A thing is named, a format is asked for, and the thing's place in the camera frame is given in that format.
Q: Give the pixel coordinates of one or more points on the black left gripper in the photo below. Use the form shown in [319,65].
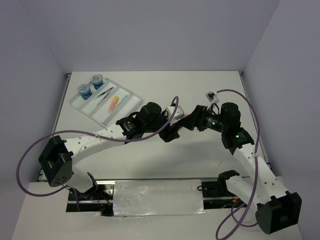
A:
[167,135]

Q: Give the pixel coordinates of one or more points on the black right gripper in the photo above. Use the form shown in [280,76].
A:
[195,118]

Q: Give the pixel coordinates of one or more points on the pink capped bottle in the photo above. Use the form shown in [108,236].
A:
[186,115]

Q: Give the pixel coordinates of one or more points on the orange highlighter marker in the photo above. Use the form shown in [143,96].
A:
[113,104]

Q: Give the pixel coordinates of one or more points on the blue ink refill pen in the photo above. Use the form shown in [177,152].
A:
[105,92]

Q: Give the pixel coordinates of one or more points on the blue slime jar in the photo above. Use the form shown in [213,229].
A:
[84,91]
[97,81]

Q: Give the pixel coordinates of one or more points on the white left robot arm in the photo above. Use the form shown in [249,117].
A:
[59,157]

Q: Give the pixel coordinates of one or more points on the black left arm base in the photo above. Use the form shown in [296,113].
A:
[101,203]

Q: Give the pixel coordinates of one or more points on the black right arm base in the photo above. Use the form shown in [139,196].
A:
[215,196]

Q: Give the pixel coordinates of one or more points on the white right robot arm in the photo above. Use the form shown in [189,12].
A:
[275,208]

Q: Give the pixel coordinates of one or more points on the silver foil cover plate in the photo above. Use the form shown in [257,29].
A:
[157,198]

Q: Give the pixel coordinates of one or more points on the white compartment tray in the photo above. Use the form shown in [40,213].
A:
[99,114]

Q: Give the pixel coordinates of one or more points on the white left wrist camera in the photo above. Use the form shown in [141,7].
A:
[179,113]

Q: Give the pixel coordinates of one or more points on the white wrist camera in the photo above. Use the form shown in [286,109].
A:
[212,98]
[179,113]

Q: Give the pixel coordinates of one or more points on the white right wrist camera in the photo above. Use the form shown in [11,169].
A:
[212,98]

